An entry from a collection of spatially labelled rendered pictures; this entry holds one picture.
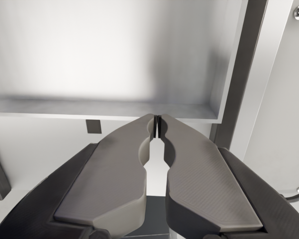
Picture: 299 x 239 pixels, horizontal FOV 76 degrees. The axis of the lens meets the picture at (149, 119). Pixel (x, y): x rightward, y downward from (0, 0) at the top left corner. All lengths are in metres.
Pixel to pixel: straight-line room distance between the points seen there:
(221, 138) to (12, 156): 0.26
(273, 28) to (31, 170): 0.32
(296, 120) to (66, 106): 1.39
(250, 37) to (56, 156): 0.25
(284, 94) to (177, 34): 1.19
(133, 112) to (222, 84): 0.08
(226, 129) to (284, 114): 1.21
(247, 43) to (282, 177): 1.59
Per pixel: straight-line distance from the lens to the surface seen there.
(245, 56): 0.18
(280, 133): 1.48
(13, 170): 0.33
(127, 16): 0.19
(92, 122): 0.23
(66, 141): 0.25
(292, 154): 1.63
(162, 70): 0.19
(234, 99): 0.19
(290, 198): 1.74
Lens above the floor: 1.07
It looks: 62 degrees down
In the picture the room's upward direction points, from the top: 175 degrees counter-clockwise
